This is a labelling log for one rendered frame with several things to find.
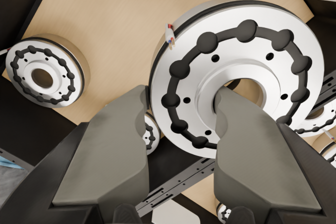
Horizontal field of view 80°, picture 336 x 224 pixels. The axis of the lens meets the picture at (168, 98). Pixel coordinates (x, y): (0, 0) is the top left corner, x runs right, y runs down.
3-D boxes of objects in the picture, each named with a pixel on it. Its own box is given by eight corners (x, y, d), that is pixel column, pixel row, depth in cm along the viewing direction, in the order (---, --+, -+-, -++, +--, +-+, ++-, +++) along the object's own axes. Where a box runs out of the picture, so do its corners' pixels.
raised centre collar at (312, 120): (301, 128, 30) (303, 131, 29) (285, 107, 28) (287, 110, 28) (336, 110, 28) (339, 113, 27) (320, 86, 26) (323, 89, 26)
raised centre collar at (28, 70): (33, 52, 26) (30, 53, 25) (68, 75, 27) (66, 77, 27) (20, 78, 28) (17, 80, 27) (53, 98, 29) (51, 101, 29)
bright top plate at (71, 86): (24, 21, 25) (20, 22, 24) (95, 72, 27) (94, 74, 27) (-2, 78, 29) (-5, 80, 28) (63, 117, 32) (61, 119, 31)
